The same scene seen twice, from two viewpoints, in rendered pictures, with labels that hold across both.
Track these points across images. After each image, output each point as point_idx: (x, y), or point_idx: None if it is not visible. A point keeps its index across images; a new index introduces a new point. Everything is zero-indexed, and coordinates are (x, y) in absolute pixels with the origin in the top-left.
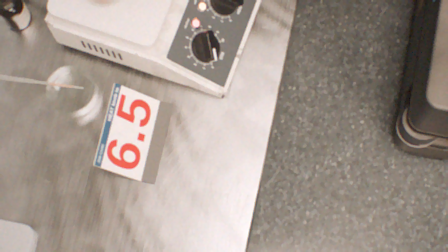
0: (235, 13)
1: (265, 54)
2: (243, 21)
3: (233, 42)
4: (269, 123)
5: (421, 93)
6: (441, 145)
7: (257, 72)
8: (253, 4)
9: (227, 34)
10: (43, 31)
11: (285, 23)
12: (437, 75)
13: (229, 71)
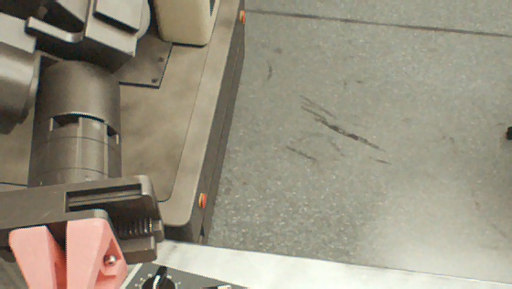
0: (171, 279)
1: (205, 262)
2: (178, 272)
3: (202, 280)
4: (273, 256)
5: (174, 234)
6: (201, 240)
7: (223, 270)
8: (159, 265)
9: (195, 285)
10: None
11: (172, 247)
12: (163, 218)
13: (232, 283)
